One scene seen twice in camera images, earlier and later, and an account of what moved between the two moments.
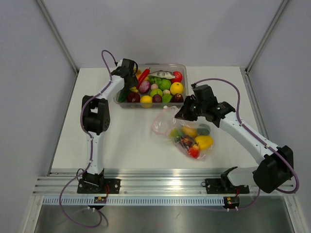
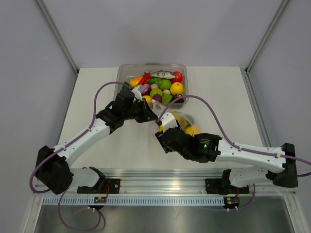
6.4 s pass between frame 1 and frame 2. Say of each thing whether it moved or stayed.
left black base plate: stayed
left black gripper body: moved
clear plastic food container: stayed
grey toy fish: stayed
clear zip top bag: moved
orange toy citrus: stayed
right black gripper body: moved
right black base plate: stayed
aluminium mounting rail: stayed
